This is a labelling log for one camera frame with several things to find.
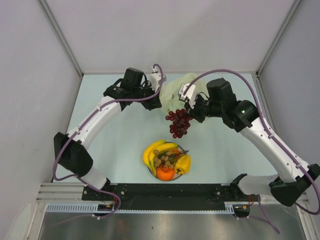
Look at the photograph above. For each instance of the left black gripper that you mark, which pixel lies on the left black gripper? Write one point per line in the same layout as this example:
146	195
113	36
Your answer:
154	103

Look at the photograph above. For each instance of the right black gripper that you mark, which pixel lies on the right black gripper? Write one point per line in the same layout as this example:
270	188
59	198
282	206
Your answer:
192	112

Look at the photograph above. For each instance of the pale yellow plastic bag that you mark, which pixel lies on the pale yellow plastic bag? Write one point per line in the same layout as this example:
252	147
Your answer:
169	92

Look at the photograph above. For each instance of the dark red fake grapes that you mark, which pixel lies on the dark red fake grapes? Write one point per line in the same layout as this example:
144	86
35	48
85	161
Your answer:
180	122

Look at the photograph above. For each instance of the yellow fake banana bunch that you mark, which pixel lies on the yellow fake banana bunch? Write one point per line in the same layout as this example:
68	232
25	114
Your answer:
148	155

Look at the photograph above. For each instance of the small yellow fake fruit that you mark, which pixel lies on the small yellow fake fruit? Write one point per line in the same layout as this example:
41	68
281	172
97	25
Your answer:
183	164

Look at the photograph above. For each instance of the brown fake longan branch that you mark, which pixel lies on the brown fake longan branch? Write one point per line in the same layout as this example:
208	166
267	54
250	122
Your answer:
168	158

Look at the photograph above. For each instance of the round printed plate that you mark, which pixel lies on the round printed plate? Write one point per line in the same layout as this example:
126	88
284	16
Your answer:
166	161

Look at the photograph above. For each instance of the orange fake tangerine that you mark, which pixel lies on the orange fake tangerine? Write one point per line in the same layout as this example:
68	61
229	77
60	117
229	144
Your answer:
165	173

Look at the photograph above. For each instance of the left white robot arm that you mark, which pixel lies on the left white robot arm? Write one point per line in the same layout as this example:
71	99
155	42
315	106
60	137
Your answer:
71	148

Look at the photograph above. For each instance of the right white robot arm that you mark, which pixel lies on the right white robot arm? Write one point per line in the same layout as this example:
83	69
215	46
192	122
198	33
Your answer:
293	175

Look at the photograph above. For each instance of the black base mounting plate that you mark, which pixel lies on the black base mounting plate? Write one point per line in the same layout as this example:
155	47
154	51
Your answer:
176	197

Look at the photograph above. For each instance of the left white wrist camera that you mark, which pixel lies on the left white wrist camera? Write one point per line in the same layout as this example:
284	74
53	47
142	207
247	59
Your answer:
156	78

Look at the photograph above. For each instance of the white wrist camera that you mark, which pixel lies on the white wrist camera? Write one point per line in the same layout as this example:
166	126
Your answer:
156	78
187	93

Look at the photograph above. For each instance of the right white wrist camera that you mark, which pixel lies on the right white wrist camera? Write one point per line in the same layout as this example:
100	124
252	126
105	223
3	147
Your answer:
187	93

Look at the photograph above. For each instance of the aluminium frame rail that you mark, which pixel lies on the aluminium frame rail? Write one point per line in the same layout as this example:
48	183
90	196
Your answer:
56	192

